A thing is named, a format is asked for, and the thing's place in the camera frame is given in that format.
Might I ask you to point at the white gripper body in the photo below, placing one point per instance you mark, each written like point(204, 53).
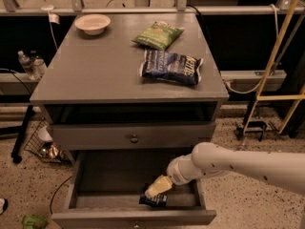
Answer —
point(175, 172)

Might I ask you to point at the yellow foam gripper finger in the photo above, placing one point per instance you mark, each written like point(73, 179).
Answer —
point(161, 185)

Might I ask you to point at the blue rxbar blueberry bar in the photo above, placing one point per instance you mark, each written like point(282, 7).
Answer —
point(158, 201)

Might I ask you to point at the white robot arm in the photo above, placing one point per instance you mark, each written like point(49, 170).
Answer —
point(284, 170)

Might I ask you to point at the round metal drawer knob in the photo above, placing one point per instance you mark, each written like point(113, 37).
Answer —
point(134, 139)

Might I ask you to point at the open grey bottom drawer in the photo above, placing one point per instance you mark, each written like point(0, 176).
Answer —
point(105, 192)

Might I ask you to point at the closed grey upper drawer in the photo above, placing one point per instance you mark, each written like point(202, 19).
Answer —
point(117, 136)

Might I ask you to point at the grey wooden drawer cabinet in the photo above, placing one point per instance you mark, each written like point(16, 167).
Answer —
point(95, 80)

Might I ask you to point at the blue Kettle chip bag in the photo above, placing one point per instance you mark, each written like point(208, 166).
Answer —
point(171, 67)

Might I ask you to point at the green chip bag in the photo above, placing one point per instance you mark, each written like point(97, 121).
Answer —
point(159, 36)

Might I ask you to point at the green bag on floor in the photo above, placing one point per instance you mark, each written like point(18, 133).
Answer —
point(34, 222)

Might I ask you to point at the black tripod leg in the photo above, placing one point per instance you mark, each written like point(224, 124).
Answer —
point(16, 158)

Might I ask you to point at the metal railing bar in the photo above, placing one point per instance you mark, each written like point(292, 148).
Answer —
point(218, 10)

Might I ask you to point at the white ceramic bowl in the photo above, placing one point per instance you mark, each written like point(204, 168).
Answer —
point(92, 24)

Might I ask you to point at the clear plastic water bottle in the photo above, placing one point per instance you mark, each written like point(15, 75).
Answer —
point(26, 63)

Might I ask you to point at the black wire basket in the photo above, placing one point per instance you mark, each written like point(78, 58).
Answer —
point(46, 151)

